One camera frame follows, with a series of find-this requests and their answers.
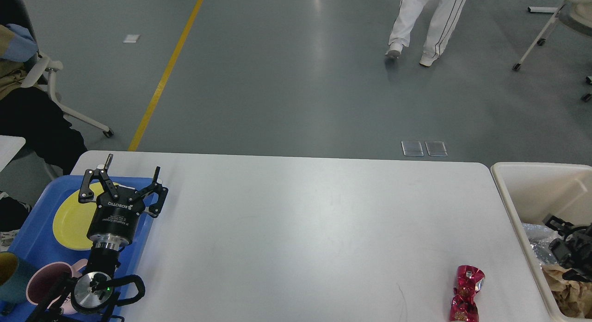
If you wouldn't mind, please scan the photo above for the floor plate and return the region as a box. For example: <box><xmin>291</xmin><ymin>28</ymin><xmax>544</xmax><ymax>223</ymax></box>
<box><xmin>425</xmin><ymin>141</ymin><xmax>448</xmax><ymax>157</ymax></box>
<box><xmin>401</xmin><ymin>141</ymin><xmax>424</xmax><ymax>157</ymax></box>

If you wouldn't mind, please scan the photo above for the person in white tracksuit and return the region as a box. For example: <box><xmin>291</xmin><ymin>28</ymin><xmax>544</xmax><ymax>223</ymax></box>
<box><xmin>385</xmin><ymin>0</ymin><xmax>467</xmax><ymax>68</ymax></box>

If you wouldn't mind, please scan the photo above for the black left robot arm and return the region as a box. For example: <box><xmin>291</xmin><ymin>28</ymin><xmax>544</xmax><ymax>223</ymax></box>
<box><xmin>27</xmin><ymin>154</ymin><xmax>168</xmax><ymax>322</ymax></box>

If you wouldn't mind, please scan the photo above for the left floor plate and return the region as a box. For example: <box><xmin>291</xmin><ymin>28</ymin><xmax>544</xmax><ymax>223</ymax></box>
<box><xmin>401</xmin><ymin>141</ymin><xmax>424</xmax><ymax>157</ymax></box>

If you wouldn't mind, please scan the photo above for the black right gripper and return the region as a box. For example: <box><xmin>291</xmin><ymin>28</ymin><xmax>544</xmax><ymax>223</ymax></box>
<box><xmin>543</xmin><ymin>214</ymin><xmax>592</xmax><ymax>283</ymax></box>

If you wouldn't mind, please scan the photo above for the white side table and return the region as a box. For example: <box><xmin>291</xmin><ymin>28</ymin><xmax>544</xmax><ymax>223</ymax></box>
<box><xmin>0</xmin><ymin>135</ymin><xmax>26</xmax><ymax>172</ymax></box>

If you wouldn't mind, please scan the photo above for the right floor plate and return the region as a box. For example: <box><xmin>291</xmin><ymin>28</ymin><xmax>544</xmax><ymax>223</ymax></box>
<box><xmin>425</xmin><ymin>141</ymin><xmax>448</xmax><ymax>157</ymax></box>

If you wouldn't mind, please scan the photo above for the teal cup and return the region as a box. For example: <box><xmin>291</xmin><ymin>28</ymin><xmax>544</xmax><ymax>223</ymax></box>
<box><xmin>0</xmin><ymin>252</ymin><xmax>38</xmax><ymax>304</ymax></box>

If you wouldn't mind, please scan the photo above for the person in black trousers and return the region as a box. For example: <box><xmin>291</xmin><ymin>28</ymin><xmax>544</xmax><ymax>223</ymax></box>
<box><xmin>0</xmin><ymin>24</ymin><xmax>86</xmax><ymax>175</ymax></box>

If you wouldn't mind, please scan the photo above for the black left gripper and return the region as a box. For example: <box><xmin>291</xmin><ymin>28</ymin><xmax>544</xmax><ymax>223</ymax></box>
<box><xmin>78</xmin><ymin>153</ymin><xmax>169</xmax><ymax>251</ymax></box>

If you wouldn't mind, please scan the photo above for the pink HOME mug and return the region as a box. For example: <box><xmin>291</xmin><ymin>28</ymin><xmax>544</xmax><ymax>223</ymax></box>
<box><xmin>26</xmin><ymin>259</ymin><xmax>87</xmax><ymax>305</ymax></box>

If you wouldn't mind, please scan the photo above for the foil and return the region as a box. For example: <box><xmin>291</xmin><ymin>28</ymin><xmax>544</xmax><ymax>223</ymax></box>
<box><xmin>522</xmin><ymin>223</ymin><xmax>561</xmax><ymax>265</ymax></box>

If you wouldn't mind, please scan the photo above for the yellow plastic plate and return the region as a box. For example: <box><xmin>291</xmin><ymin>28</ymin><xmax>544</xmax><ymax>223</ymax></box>
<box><xmin>52</xmin><ymin>181</ymin><xmax>97</xmax><ymax>252</ymax></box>

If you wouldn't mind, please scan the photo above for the blue plastic tray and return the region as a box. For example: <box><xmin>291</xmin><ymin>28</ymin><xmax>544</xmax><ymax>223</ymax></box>
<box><xmin>0</xmin><ymin>175</ymin><xmax>160</xmax><ymax>322</ymax></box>

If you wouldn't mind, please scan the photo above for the crushed red can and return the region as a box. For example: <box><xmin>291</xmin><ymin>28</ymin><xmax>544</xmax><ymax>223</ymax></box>
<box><xmin>449</xmin><ymin>265</ymin><xmax>485</xmax><ymax>322</ymax></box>

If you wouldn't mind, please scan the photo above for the brown paper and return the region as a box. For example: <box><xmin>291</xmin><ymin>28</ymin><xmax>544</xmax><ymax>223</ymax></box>
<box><xmin>542</xmin><ymin>265</ymin><xmax>592</xmax><ymax>319</ymax></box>

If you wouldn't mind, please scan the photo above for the beige plastic bin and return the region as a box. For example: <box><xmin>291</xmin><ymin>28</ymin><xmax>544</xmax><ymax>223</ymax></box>
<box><xmin>491</xmin><ymin>162</ymin><xmax>592</xmax><ymax>322</ymax></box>

